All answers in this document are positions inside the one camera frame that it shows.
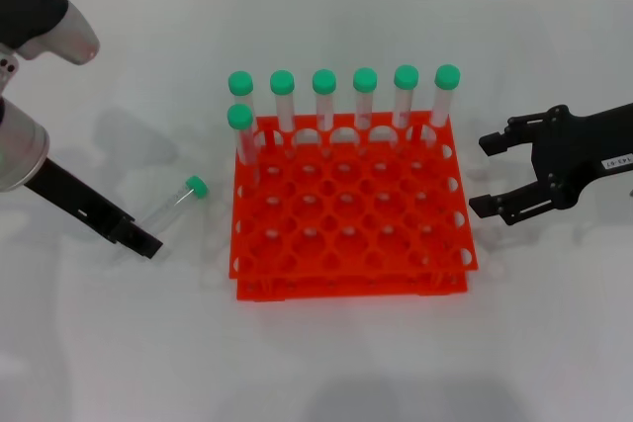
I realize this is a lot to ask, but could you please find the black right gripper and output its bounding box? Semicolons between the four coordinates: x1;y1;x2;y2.
468;103;633;228

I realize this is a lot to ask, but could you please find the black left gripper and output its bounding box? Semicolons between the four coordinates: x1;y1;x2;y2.
23;154;165;261

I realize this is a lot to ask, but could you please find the green-capped clear test tube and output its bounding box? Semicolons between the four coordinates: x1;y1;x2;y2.
352;67;379;146
227;70;259;120
427;64;462;146
139;175;211;238
312;69;338;154
269;69;298;156
226;104;262;191
392;64;420;146

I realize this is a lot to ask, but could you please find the orange test tube rack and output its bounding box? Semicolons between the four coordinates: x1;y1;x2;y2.
227;110;480;303

